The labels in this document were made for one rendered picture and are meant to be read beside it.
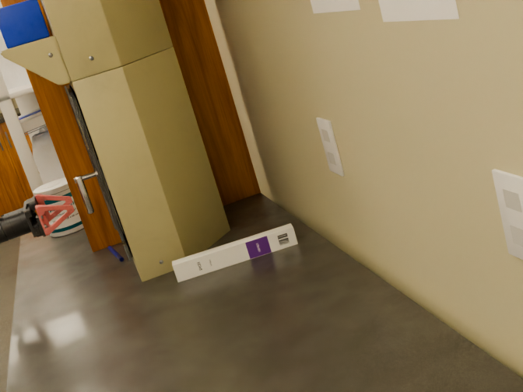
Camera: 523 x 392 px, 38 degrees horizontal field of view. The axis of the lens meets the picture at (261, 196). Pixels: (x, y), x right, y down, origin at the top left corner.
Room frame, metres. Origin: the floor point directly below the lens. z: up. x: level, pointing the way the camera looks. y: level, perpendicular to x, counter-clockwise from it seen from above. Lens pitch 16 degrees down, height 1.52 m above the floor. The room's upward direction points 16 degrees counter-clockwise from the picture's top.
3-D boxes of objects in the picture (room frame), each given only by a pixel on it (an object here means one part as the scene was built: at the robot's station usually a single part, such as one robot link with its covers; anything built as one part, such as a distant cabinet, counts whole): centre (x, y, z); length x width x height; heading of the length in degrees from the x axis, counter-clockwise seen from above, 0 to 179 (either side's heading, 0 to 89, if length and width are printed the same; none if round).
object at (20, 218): (1.64, 0.52, 1.15); 0.10 x 0.07 x 0.07; 12
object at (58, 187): (2.30, 0.60, 1.01); 0.13 x 0.13 x 0.15
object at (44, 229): (1.63, 0.45, 1.15); 0.09 x 0.07 x 0.07; 102
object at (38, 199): (1.69, 0.46, 1.15); 0.09 x 0.07 x 0.07; 102
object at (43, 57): (1.78, 0.40, 1.46); 0.32 x 0.11 x 0.10; 12
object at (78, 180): (1.68, 0.36, 1.17); 0.05 x 0.03 x 0.10; 102
